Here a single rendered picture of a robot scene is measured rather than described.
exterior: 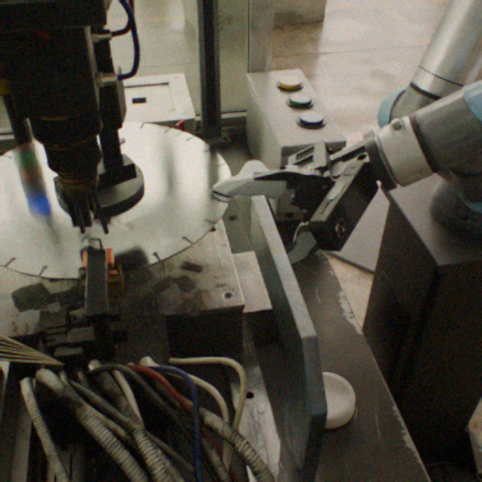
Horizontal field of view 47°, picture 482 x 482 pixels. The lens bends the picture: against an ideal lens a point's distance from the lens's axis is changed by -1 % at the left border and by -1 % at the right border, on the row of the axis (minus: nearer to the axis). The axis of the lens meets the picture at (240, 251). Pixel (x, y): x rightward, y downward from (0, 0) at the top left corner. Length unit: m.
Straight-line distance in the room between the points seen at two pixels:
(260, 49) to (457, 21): 0.47
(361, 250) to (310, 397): 1.61
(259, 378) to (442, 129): 0.37
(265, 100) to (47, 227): 0.50
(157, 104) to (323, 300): 0.45
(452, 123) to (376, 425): 0.36
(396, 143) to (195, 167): 0.26
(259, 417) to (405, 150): 0.36
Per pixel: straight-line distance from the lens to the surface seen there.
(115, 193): 0.69
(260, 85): 1.08
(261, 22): 1.13
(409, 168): 0.66
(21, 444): 0.67
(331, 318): 0.82
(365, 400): 0.74
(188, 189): 0.70
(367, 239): 2.11
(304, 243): 0.73
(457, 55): 0.79
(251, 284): 0.76
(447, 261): 0.96
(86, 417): 0.53
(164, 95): 1.05
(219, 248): 0.77
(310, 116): 0.96
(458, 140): 0.66
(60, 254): 0.64
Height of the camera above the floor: 1.35
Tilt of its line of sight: 42 degrees down
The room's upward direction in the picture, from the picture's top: straight up
